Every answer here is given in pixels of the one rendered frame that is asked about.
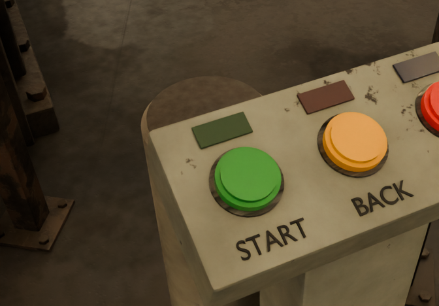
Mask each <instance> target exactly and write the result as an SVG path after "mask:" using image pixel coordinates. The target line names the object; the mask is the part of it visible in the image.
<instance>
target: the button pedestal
mask: <svg viewBox="0 0 439 306"><path fill-rule="evenodd" d="M434 51H436V53H437V54H438V55H439V42H436V43H433V44H429V45H426V46H423V47H420V48H416V49H414V50H410V51H407V52H403V53H401V54H397V55H394V56H391V57H388V58H384V59H381V60H378V61H374V62H372V63H368V64H365V65H362V66H358V67H355V68H353V69H348V70H346V71H342V72H339V73H336V74H333V75H329V76H326V77H323V78H319V79H317V80H313V81H310V82H306V83H304V84H300V85H297V86H294V87H291V88H287V89H284V90H280V91H278V92H274V93H270V94H268V95H264V96H261V97H258V98H255V99H251V100H249V101H245V102H242V103H239V104H236V105H232V106H230V107H225V108H223V109H219V110H215V111H213V112H209V113H206V114H202V115H200V116H196V117H193V118H190V119H187V120H183V121H181V122H177V123H174V124H171V125H168V126H164V127H161V128H157V129H154V130H152V131H151V132H149V134H148V167H149V170H150V172H151V174H152V177H153V180H154V182H155V185H156V187H157V190H158V192H159V195H160V197H161V200H162V202H163V205H164V208H165V210H166V212H167V215H168V217H169V220H170V222H171V225H172V228H173V230H174V233H175V235H176V238H177V240H178V243H179V245H180V248H181V250H182V253H183V255H184V258H185V260H186V263H187V266H188V267H189V270H190V273H191V276H192V277H193V280H194V283H195V285H196V287H197V290H198V293H199V295H200V297H201V300H202V303H203V305H204V306H223V305H226V304H228V303H230V302H233V301H236V300H238V299H240V298H243V297H246V296H248V295H250V294H253V293H256V292H258V291H260V306H404V305H405V303H406V298H407V296H408V292H409V289H410V285H411V283H412V279H413V276H414V272H415V269H416V265H417V262H418V259H419V255H420V252H421V248H422V246H423V241H424V239H425V235H426V232H427V228H428V226H429V223H430V222H433V221H435V220H437V219H439V131H437V130H435V129H434V128H433V127H432V126H431V125H430V124H429V123H428V122H427V121H426V119H425V118H424V116H423V114H422V112H421V98H422V97H423V94H424V93H425V92H426V91H427V89H428V88H429V87H430V86H431V85H432V84H434V83H435V82H439V72H438V73H435V74H432V75H429V76H425V77H422V78H419V79H416V80H413V81H410V82H407V83H403V82H402V80H401V79H400V77H399V76H398V74H397V72H396V71H395V69H394V68H393V64H396V63H399V62H402V61H406V60H409V59H412V58H416V57H418V56H422V55H424V54H428V53H431V52H434ZM341 80H344V81H345V82H346V84H347V85H348V88H349V89H350V91H351V92H352V94H353V96H354V98H355V99H354V100H351V101H348V102H345V103H342V104H339V105H336V106H333V107H330V108H327V109H323V110H320V111H317V112H314V113H312V114H307V113H306V111H305V110H304V108H303V106H302V104H301V102H300V101H299V98H298V97H297V94H301V93H303V92H307V91H310V90H313V89H316V88H320V87H322V86H326V85H328V84H332V83H335V82H338V81H341ZM242 111H243V112H244V114H245V115H246V118H247V119H248V122H249V123H250V126H251V128H252V130H253V133H249V134H247V135H243V136H241V137H237V138H235V139H231V140H228V141H225V142H222V143H219V144H215V145H213V146H209V147H206V148H203V149H200V146H199V144H198V142H197V140H196V138H195V135H194V133H193V131H192V127H195V126H198V125H201V124H205V123H207V122H211V121H214V120H217V119H220V118H224V117H226V116H230V115H232V114H236V113H239V112H242ZM345 112H358V113H361V114H365V115H367V116H369V117H371V118H372V119H374V120H375V121H376V122H377V123H378V124H379V125H380V126H381V127H382V129H383V131H384V133H385V135H386V137H387V151H386V153H385V156H384V157H383V158H382V160H381V161H380V163H379V164H378V165H377V166H375V167H374V168H373V169H370V170H368V171H363V172H353V171H348V170H345V169H343V168H341V167H339V166H337V165H336V164H335V163H334V162H333V161H332V160H331V159H330V158H329V157H328V155H327V154H326V152H325V149H324V147H323V134H324V131H325V129H326V127H327V125H328V123H329V122H330V121H331V120H332V119H333V118H334V117H335V116H337V115H339V114H342V113H345ZM239 147H252V148H257V149H259V150H262V151H264V152H266V153H267V154H268V155H269V156H271V157H272V158H273V159H274V161H275V162H276V163H277V165H278V167H279V169H280V173H281V179H282V180H281V185H280V189H279V191H278V194H277V196H276V197H275V199H274V200H273V202H272V203H271V204H270V205H268V206H266V207H265V208H263V209H260V210H258V211H240V210H238V209H234V208H232V207H230V206H229V205H228V204H226V203H225V202H224V201H223V200H222V199H221V197H220V196H219V195H218V193H217V191H216V188H215V185H214V174H215V170H216V166H217V164H218V162H219V160H220V159H221V157H222V156H223V155H224V154H226V153H227V152H228V151H230V150H232V149H235V148H239Z"/></svg>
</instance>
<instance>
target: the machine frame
mask: <svg viewBox="0 0 439 306"><path fill-rule="evenodd" d="M0 72H1V76H2V78H3V81H4V83H5V87H6V89H7V92H8V96H9V98H10V102H11V103H12V107H13V109H14V113H15V115H16V118H17V121H18V124H19V126H20V129H21V132H22V135H23V137H24V141H25V144H26V147H28V146H32V145H34V139H33V138H35V137H40V136H42V135H46V134H49V133H53V132H56V131H59V128H60V125H59V122H58V119H57V114H56V110H55V108H54V104H53V103H52V99H51V97H50V94H49V91H48V88H47V86H46V83H45V81H44V77H43V75H42V72H41V68H40V67H39V63H38V61H37V58H36V55H35V53H34V50H33V47H32V45H31V41H30V39H29V36H28V34H27V31H26V28H25V25H24V22H23V20H22V17H21V14H20V11H19V9H18V6H17V4H16V0H0Z"/></svg>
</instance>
